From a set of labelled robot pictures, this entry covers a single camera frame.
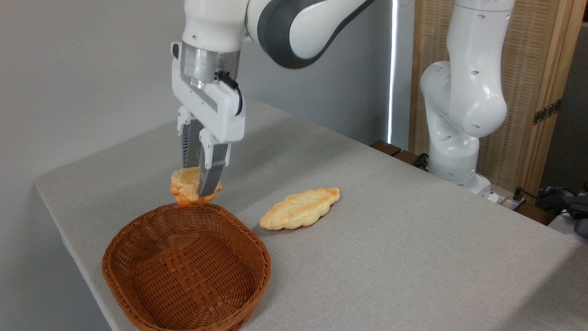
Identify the wooden bamboo folding screen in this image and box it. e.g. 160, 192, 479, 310
408, 0, 588, 199

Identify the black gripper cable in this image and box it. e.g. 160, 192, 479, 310
215, 70, 243, 116

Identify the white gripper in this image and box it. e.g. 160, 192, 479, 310
171, 42, 246, 198

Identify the white power strip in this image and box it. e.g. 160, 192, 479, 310
486, 190, 527, 212

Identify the silver metal wrist flange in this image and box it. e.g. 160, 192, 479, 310
180, 41, 241, 90

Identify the dark brown wooden board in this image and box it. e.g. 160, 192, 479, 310
369, 140, 430, 171

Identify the black power cable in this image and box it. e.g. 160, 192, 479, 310
514, 186, 570, 216

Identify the long braided bread loaf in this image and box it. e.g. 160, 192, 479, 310
259, 187, 341, 231

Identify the dark grey bag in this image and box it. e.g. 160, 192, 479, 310
537, 185, 588, 238

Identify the brass screen hinge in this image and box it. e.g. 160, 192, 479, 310
532, 98, 562, 126

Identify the small round bread roll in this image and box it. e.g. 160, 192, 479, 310
170, 166, 223, 207

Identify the grey tablecloth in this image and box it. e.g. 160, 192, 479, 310
34, 97, 588, 331

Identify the brown wicker basket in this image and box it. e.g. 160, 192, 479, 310
102, 201, 272, 331

